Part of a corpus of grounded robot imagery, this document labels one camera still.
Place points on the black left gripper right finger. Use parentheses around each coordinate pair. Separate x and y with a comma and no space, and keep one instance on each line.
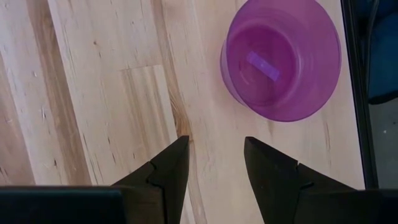
(273,180)

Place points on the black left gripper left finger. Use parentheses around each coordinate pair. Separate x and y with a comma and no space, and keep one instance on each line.
(168,174)

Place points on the purple translucent plastic bowl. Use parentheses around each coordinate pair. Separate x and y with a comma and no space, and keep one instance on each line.
(311,77)

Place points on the blue seat cushion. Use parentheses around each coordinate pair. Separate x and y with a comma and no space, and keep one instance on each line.
(384,62)

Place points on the black aluminium table frame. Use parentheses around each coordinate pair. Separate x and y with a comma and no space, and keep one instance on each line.
(357,93)

